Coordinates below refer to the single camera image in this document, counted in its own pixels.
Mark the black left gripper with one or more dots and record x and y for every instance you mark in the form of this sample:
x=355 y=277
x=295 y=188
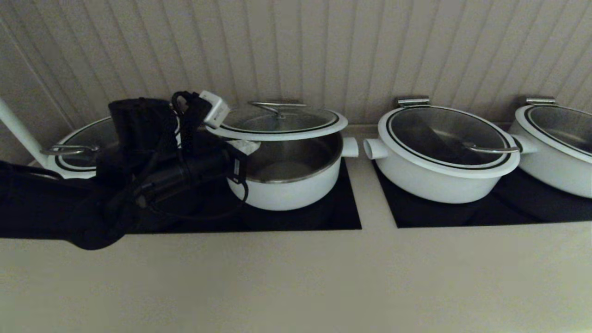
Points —
x=199 y=175

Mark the small white-rimmed glass lid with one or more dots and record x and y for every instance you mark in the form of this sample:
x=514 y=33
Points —
x=286 y=125

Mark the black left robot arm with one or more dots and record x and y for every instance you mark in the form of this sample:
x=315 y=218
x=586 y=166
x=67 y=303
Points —
x=46 y=208

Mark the small white pot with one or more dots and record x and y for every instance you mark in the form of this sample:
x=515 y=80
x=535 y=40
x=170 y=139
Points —
x=296 y=194

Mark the large white-rimmed glass lid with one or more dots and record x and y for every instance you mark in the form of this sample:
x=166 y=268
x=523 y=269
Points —
x=88 y=143
x=439 y=134

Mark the large white pot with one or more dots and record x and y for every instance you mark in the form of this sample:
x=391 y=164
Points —
x=69 y=172
x=430 y=187
x=555 y=178

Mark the white pot far right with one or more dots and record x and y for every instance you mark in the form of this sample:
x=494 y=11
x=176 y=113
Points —
x=569 y=125

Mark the white pole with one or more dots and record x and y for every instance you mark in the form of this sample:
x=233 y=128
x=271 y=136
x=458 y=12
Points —
x=18 y=129

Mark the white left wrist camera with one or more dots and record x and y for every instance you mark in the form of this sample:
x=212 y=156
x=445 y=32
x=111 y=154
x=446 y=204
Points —
x=214 y=110

